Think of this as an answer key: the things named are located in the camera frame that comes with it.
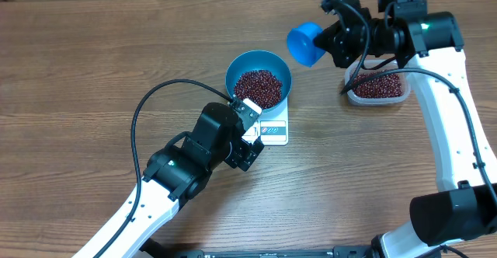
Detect clear plastic bean container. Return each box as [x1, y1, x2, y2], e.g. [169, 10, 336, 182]
[347, 60, 411, 106]

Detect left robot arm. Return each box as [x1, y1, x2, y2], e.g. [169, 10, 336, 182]
[76, 99, 264, 257]

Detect red beans in container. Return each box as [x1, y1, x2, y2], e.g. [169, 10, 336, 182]
[353, 74, 404, 99]

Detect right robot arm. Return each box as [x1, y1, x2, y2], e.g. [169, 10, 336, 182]
[313, 0, 496, 257]

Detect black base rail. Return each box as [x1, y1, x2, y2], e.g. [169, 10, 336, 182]
[140, 241, 381, 258]

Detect left black cable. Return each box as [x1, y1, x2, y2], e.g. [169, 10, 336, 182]
[91, 78, 234, 258]

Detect black cable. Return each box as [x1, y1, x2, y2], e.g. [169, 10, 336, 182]
[91, 78, 234, 258]
[339, 1, 497, 212]

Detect right black cable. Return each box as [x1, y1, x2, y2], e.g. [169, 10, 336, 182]
[339, 1, 497, 212]

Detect blue measuring scoop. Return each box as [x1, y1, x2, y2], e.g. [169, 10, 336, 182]
[287, 22, 325, 68]

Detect white kitchen scale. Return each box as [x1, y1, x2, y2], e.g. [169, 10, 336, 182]
[243, 99, 289, 146]

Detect red beans in bowl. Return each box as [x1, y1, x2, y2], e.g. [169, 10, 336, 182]
[234, 70, 283, 110]

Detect teal bowl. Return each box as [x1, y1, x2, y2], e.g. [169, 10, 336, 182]
[225, 50, 293, 113]

